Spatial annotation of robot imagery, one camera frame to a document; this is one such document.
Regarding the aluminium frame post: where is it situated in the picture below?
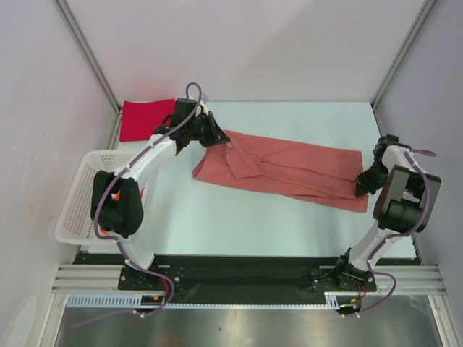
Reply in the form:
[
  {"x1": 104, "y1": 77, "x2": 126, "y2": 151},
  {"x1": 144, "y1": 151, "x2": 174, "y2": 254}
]
[
  {"x1": 370, "y1": 0, "x2": 439, "y2": 111},
  {"x1": 52, "y1": 0, "x2": 121, "y2": 114}
]

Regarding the right aluminium frame post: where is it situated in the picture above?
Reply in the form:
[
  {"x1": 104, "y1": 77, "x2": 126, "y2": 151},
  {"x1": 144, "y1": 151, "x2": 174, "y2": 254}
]
[{"x1": 370, "y1": 0, "x2": 439, "y2": 111}]

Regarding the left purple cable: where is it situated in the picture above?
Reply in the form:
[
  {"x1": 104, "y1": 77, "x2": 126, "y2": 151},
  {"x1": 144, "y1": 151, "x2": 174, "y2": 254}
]
[{"x1": 68, "y1": 82, "x2": 203, "y2": 326}]

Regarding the purple cable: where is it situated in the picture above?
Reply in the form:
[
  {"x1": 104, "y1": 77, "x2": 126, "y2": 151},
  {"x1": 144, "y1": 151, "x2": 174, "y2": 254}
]
[
  {"x1": 361, "y1": 148, "x2": 437, "y2": 319},
  {"x1": 68, "y1": 82, "x2": 203, "y2": 326}
]

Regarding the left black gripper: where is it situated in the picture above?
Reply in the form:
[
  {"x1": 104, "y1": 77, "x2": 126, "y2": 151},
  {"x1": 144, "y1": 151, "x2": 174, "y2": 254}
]
[{"x1": 186, "y1": 111, "x2": 229, "y2": 148}]

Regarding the white plastic basket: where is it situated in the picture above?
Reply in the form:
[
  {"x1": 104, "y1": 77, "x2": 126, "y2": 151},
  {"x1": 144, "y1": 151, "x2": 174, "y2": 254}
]
[{"x1": 55, "y1": 150, "x2": 149, "y2": 253}]

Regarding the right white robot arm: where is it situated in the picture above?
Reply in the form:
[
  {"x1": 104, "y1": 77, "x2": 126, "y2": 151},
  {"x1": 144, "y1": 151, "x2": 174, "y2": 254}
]
[{"x1": 333, "y1": 134, "x2": 441, "y2": 290}]

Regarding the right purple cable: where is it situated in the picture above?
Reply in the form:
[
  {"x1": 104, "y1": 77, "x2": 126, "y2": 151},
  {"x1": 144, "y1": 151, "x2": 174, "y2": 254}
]
[{"x1": 361, "y1": 148, "x2": 437, "y2": 319}]

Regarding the left aluminium frame post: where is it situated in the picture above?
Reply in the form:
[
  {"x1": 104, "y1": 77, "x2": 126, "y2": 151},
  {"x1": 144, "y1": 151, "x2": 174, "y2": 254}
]
[{"x1": 52, "y1": 0, "x2": 121, "y2": 114}]

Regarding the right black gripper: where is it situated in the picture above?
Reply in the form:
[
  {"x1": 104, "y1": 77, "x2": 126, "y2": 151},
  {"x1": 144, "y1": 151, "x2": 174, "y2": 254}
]
[{"x1": 356, "y1": 160, "x2": 390, "y2": 197}]

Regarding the orange t shirt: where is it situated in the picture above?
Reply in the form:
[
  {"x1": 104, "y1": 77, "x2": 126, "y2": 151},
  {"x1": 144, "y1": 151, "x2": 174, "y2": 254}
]
[{"x1": 98, "y1": 190, "x2": 144, "y2": 239}]

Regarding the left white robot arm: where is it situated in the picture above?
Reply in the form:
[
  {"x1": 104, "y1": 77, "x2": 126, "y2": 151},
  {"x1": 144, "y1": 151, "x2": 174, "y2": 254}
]
[{"x1": 90, "y1": 97, "x2": 230, "y2": 289}]

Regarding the salmon pink t shirt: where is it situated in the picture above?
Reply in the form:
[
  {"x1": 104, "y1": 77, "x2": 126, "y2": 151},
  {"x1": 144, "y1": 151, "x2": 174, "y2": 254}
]
[{"x1": 192, "y1": 131, "x2": 368, "y2": 213}]

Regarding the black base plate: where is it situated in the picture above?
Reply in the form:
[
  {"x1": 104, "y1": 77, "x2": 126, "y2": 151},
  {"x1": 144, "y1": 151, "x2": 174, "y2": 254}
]
[{"x1": 74, "y1": 254, "x2": 424, "y2": 307}]

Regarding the folded red t shirt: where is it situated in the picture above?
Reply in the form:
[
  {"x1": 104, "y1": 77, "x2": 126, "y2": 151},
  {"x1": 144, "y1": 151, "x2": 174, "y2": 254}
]
[{"x1": 119, "y1": 99, "x2": 175, "y2": 142}]

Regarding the white slotted cable duct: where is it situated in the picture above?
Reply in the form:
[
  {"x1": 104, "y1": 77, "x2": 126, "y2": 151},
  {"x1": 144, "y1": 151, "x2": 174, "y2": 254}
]
[{"x1": 67, "y1": 291, "x2": 362, "y2": 310}]

